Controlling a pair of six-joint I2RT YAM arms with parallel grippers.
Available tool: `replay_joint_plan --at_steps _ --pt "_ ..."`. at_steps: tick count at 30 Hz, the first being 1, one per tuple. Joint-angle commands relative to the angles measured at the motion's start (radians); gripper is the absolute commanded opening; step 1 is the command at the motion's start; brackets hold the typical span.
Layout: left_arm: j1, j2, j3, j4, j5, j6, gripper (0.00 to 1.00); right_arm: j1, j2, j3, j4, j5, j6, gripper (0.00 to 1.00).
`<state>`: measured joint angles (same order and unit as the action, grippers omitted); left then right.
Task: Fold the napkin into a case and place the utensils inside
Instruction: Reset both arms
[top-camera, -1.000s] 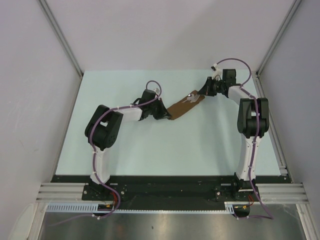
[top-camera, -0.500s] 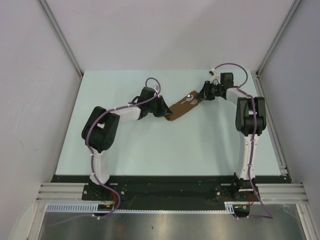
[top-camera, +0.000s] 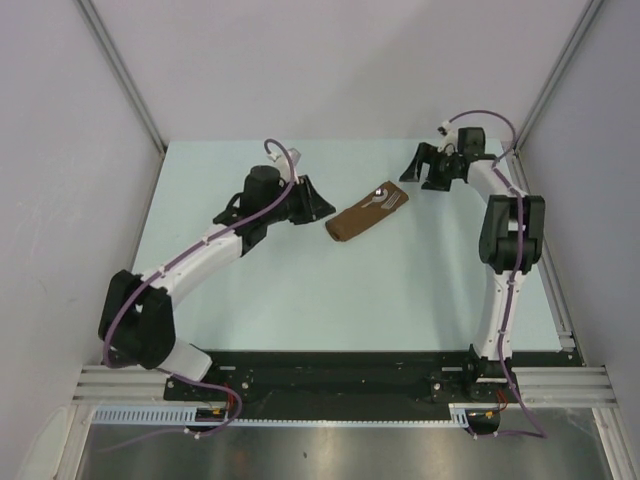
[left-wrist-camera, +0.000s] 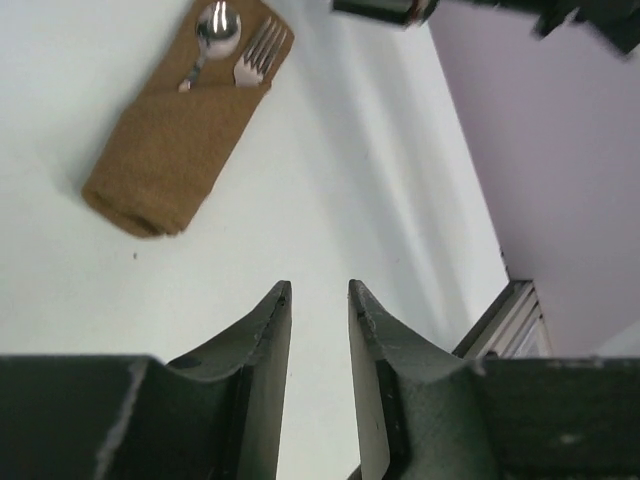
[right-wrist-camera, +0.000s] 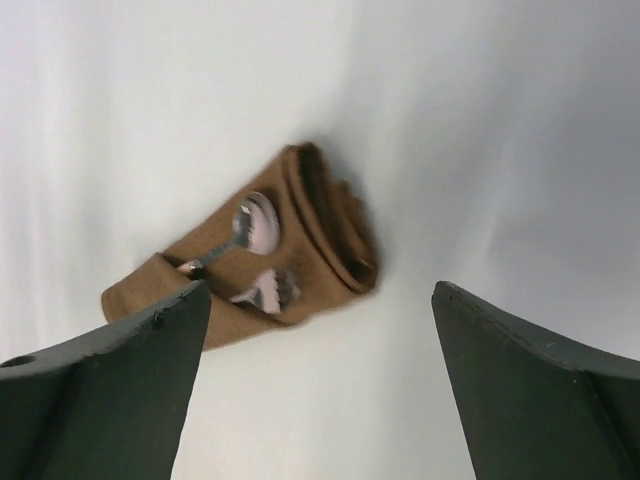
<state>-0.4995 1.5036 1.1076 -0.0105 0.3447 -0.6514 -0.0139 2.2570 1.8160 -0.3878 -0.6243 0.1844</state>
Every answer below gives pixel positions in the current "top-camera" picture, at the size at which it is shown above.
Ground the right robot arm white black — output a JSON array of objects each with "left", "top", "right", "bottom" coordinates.
[{"left": 399, "top": 122, "right": 546, "bottom": 401}]

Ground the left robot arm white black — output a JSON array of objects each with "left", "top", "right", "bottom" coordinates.
[{"left": 98, "top": 165, "right": 336, "bottom": 400}]

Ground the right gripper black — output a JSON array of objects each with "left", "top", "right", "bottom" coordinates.
[{"left": 400, "top": 142, "right": 461, "bottom": 192}]

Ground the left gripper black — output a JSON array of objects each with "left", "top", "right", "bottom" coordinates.
[{"left": 263, "top": 176, "right": 336, "bottom": 226}]

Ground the aluminium frame post left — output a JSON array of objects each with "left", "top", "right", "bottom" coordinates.
[{"left": 73, "top": 0, "right": 168, "bottom": 158}]

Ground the silver metal spoon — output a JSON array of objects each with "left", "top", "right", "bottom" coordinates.
[{"left": 362, "top": 188, "right": 389, "bottom": 208}]

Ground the white slotted cable duct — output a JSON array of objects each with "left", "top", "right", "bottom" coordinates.
[{"left": 91, "top": 404, "right": 501, "bottom": 429}]

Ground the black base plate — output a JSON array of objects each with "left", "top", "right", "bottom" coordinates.
[{"left": 102, "top": 349, "right": 584, "bottom": 406}]

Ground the aluminium frame post right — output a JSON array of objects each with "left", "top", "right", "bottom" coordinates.
[{"left": 513, "top": 0, "right": 608, "bottom": 151}]

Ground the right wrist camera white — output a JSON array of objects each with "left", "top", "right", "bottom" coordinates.
[{"left": 438, "top": 121, "right": 458, "bottom": 152}]

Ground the aluminium frame rail front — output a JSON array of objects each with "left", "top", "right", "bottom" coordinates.
[{"left": 72, "top": 366, "right": 618, "bottom": 408}]

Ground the aluminium frame post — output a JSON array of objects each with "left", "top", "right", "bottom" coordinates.
[
  {"left": 73, "top": 0, "right": 168, "bottom": 158},
  {"left": 513, "top": 0, "right": 608, "bottom": 151}
]

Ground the silver metal fork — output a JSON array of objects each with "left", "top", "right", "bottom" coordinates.
[{"left": 371, "top": 191, "right": 401, "bottom": 210}]

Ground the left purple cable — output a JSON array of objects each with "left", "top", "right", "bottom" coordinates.
[{"left": 99, "top": 138, "right": 299, "bottom": 454}]

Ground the brown cloth napkin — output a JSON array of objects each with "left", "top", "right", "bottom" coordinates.
[{"left": 325, "top": 181, "right": 409, "bottom": 242}]

